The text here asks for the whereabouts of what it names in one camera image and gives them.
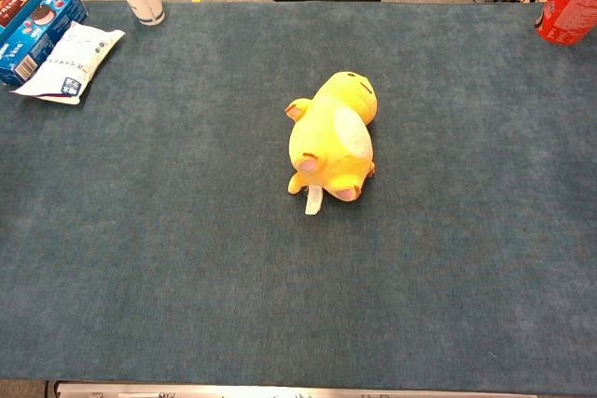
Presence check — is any yellow plush toy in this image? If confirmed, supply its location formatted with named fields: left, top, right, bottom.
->
left=284, top=70, right=378, bottom=217

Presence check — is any blue felt table mat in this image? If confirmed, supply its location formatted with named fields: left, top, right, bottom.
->
left=0, top=0, right=597, bottom=383

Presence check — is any white snack bag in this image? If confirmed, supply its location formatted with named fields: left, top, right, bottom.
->
left=9, top=21, right=127, bottom=105

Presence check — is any silver metal table rail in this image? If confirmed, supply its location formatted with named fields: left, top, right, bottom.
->
left=53, top=380, right=551, bottom=398

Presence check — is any blue cookie box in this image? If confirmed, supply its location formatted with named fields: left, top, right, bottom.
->
left=0, top=0, right=89, bottom=88

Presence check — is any brown red snack box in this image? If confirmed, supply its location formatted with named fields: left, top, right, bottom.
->
left=0, top=0, right=36, bottom=36

